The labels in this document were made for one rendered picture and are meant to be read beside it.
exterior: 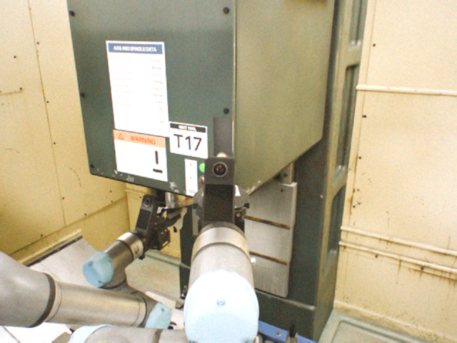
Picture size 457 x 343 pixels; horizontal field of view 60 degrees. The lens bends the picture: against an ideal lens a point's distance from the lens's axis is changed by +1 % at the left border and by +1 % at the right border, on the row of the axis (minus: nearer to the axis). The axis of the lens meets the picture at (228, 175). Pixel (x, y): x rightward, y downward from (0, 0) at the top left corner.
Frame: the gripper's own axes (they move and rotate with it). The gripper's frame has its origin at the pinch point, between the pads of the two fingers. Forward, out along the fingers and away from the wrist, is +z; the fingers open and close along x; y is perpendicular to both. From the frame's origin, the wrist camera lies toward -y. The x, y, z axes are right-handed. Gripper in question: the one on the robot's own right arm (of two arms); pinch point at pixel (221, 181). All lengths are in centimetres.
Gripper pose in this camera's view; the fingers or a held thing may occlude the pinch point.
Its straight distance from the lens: 71.2
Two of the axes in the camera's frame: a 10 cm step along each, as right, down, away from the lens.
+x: 10.0, -0.1, 0.2
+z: -0.2, -3.5, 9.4
